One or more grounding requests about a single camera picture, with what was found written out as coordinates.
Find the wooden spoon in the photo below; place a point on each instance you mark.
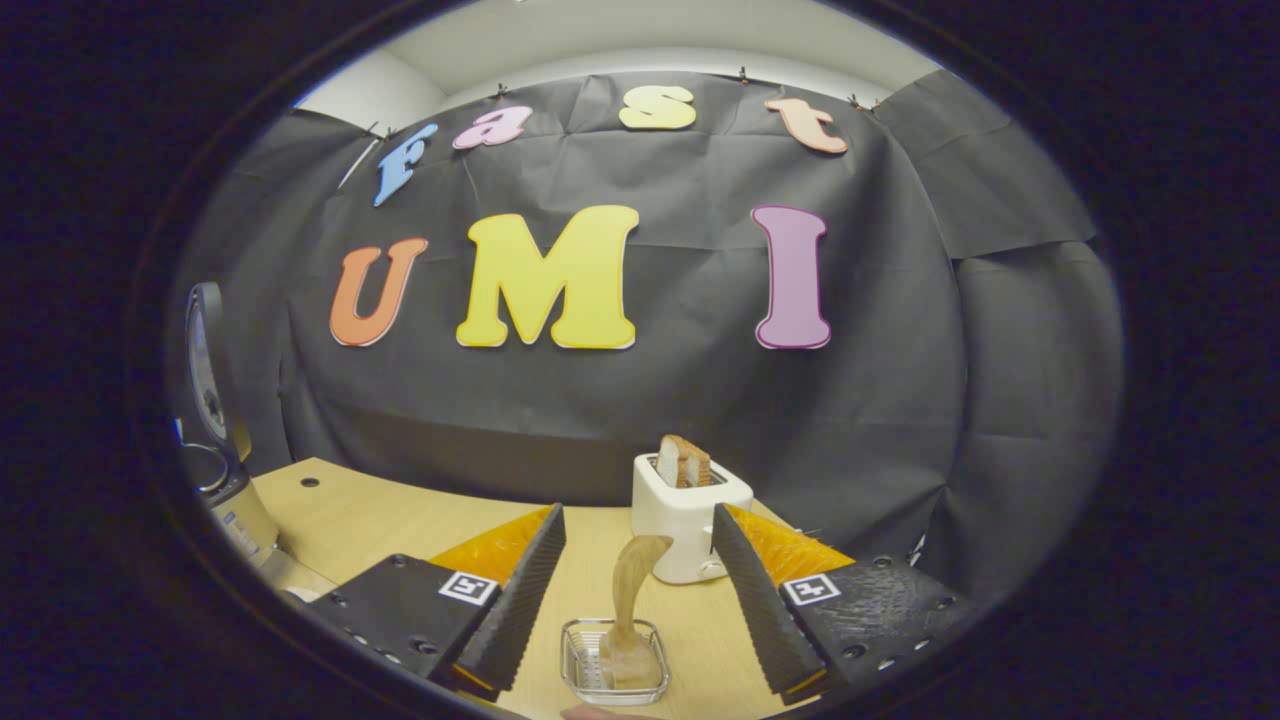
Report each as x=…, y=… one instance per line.
x=630, y=600

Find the black backdrop cloth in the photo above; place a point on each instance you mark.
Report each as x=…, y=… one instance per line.
x=700, y=400

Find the grey silver rice cooker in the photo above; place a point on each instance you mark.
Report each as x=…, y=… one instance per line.
x=235, y=500

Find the toast slice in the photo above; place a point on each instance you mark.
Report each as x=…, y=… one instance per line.
x=685, y=462

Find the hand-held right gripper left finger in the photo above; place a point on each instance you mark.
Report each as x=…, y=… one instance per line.
x=505, y=610

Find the white toaster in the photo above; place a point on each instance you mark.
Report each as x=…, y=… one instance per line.
x=680, y=520

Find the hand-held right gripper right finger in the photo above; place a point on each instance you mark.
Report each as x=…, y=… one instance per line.
x=765, y=610

